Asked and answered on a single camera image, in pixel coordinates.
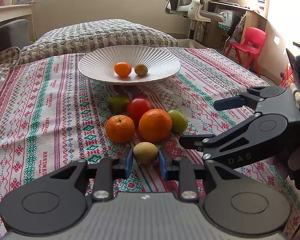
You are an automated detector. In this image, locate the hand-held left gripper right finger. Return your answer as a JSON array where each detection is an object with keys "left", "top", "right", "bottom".
[{"left": 159, "top": 149, "right": 243, "bottom": 202}]

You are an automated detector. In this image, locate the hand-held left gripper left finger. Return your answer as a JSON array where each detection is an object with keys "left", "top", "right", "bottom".
[{"left": 50, "top": 147, "right": 134, "bottom": 202}]

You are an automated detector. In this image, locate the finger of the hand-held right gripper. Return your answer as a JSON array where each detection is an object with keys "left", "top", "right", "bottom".
[
  {"left": 179, "top": 114, "right": 262, "bottom": 159},
  {"left": 214, "top": 86, "right": 268, "bottom": 111}
]

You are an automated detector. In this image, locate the brown kiwi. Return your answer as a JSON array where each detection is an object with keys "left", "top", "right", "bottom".
[
  {"left": 134, "top": 64, "right": 148, "bottom": 76},
  {"left": 133, "top": 142, "right": 159, "bottom": 165}
]

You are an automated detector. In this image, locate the light green apple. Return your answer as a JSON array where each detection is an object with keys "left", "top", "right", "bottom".
[{"left": 168, "top": 109, "right": 188, "bottom": 133}]

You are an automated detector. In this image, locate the orange tangerine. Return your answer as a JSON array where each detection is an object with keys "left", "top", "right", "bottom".
[{"left": 105, "top": 115, "right": 135, "bottom": 144}]

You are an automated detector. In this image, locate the large orange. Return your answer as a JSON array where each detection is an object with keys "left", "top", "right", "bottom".
[{"left": 138, "top": 109, "right": 173, "bottom": 143}]

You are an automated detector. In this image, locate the red tomato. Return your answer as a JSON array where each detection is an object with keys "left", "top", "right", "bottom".
[{"left": 126, "top": 97, "right": 154, "bottom": 123}]

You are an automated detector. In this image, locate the dark green pear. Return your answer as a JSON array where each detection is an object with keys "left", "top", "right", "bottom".
[{"left": 108, "top": 95, "right": 130, "bottom": 114}]

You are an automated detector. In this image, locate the white ribbed plate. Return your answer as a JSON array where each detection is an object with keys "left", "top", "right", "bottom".
[{"left": 77, "top": 45, "right": 182, "bottom": 86}]

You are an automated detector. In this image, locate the red plastic chair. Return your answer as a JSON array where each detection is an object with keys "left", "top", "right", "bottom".
[{"left": 224, "top": 27, "right": 267, "bottom": 77}]

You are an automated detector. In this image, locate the wooden desk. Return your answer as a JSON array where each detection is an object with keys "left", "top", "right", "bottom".
[{"left": 205, "top": 0, "right": 271, "bottom": 55}]

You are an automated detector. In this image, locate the white and green bag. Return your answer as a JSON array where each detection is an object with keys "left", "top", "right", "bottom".
[{"left": 217, "top": 9, "right": 235, "bottom": 32}]

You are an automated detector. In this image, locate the small orange kumquat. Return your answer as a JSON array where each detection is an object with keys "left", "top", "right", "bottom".
[{"left": 114, "top": 62, "right": 132, "bottom": 78}]

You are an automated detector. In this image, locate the patterned striped tablecloth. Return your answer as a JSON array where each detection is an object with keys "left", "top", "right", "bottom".
[{"left": 0, "top": 47, "right": 300, "bottom": 240}]

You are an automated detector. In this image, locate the white office chair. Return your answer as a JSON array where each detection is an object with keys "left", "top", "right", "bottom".
[{"left": 164, "top": 0, "right": 228, "bottom": 41}]

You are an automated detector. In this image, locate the grey quilted sofa throw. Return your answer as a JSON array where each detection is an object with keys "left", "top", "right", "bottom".
[{"left": 0, "top": 47, "right": 22, "bottom": 103}]

